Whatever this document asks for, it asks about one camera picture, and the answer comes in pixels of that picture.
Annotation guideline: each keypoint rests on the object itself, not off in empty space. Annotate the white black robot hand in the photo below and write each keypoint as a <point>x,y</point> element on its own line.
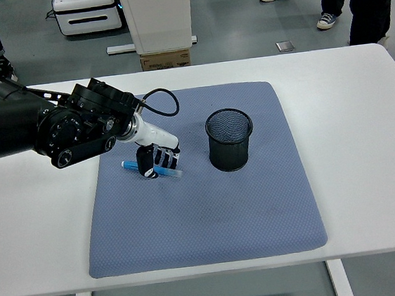
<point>157,136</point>

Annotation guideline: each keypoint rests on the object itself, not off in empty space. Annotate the blue marker with clear cap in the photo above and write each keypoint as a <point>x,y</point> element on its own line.
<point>128,164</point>

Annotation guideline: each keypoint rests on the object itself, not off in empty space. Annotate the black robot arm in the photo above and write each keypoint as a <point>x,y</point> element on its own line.
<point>22,127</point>

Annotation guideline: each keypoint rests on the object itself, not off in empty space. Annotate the black mesh pen holder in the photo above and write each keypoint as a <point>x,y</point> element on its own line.
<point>231,155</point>

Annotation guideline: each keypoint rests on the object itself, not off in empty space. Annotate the brown cardboard box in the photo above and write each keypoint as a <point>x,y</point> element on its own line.
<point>165,60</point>

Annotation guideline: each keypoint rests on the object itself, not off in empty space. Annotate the blue-grey padded mat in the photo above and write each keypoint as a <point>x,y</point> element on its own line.
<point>191,219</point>

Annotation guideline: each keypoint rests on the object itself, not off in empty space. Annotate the grey base bar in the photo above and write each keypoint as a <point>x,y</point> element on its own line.
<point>120,49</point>

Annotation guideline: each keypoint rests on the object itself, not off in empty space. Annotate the white cabinet column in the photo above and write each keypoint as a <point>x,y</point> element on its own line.
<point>159,17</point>

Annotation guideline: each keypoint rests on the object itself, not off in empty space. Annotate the metal floor socket plate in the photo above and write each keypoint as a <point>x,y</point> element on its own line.
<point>285,46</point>

